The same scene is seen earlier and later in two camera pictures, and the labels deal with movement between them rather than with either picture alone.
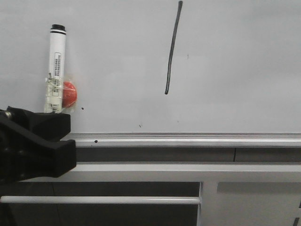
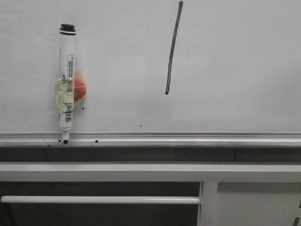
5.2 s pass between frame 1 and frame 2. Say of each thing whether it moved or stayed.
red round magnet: moved
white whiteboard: stayed
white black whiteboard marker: moved
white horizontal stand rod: stayed
